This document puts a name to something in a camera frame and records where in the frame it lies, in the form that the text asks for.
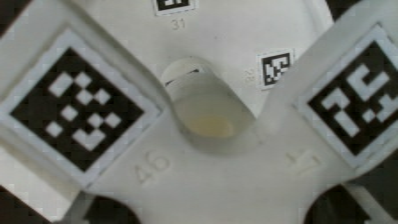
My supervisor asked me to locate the white cross-shaped table base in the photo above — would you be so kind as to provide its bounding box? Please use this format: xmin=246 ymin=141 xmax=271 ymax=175
xmin=0 ymin=0 xmax=398 ymax=224

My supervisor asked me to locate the white round table top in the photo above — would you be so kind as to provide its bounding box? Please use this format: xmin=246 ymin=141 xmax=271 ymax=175
xmin=72 ymin=0 xmax=333 ymax=113

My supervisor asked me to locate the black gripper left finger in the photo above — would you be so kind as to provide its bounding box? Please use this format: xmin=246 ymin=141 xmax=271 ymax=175
xmin=56 ymin=194 xmax=145 ymax=224

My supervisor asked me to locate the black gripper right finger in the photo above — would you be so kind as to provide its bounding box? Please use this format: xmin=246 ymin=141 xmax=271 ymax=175
xmin=303 ymin=183 xmax=398 ymax=224

